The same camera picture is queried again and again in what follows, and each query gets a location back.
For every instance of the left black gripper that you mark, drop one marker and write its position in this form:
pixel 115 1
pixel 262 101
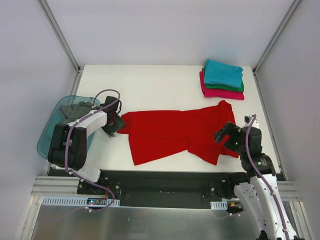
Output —
pixel 114 125

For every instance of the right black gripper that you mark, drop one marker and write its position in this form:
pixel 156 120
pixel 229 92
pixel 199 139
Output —
pixel 227 133

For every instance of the red t shirt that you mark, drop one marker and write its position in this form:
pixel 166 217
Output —
pixel 157 134

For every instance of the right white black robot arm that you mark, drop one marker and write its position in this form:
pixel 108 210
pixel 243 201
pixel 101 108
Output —
pixel 256 187

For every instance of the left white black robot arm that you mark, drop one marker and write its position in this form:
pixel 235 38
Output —
pixel 69 144

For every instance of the pink folded t shirt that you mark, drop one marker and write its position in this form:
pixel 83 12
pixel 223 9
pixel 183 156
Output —
pixel 219 93

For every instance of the grey crumpled t shirt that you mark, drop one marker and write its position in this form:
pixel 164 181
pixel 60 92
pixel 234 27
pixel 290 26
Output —
pixel 74 112

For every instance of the green folded t shirt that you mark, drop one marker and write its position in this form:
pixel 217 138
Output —
pixel 224 87

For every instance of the blue plastic bin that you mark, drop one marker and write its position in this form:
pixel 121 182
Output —
pixel 55 118

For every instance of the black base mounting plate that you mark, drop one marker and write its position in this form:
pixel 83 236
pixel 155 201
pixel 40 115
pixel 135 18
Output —
pixel 160 189

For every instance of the teal folded t shirt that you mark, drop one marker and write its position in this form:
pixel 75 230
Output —
pixel 217 73

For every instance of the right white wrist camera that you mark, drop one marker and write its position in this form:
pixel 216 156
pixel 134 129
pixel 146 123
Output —
pixel 251 120

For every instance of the right white cable duct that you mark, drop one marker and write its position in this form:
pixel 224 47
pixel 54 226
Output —
pixel 219 205

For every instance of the white cable duct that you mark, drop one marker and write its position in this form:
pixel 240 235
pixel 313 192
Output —
pixel 219 205
pixel 70 201

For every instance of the left white cable duct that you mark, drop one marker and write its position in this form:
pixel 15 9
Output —
pixel 70 201

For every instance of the left aluminium frame post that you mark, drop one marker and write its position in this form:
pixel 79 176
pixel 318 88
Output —
pixel 59 34

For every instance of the aluminium frame post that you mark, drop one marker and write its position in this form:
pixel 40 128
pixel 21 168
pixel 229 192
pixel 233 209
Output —
pixel 277 34
pixel 59 34

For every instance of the right aluminium frame post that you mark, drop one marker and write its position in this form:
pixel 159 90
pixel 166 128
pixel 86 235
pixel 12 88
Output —
pixel 277 34

